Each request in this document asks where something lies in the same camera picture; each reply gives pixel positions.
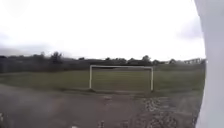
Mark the white structure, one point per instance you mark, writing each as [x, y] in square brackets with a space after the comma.
[213, 66]

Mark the white football goal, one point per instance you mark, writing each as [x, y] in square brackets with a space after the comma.
[90, 76]

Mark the green grass field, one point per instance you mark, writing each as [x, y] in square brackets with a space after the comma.
[50, 80]

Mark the grey gravel ground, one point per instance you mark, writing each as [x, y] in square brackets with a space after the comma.
[66, 110]

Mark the row of trees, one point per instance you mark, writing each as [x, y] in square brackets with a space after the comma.
[56, 60]

